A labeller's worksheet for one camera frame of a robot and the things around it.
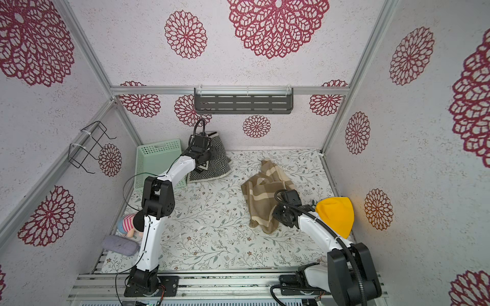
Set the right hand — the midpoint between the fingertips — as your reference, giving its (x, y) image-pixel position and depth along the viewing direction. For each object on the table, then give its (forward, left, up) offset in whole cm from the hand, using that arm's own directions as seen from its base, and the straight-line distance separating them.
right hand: (275, 211), depth 89 cm
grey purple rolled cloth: (-16, +67, 0) cm, 69 cm away
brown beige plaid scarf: (+12, +6, -2) cm, 14 cm away
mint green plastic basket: (+35, +70, -2) cm, 78 cm away
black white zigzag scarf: (+26, +31, 0) cm, 41 cm away
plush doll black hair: (-7, +60, +4) cm, 61 cm away
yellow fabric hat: (+3, -32, -6) cm, 33 cm away
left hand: (+33, +32, +6) cm, 47 cm away
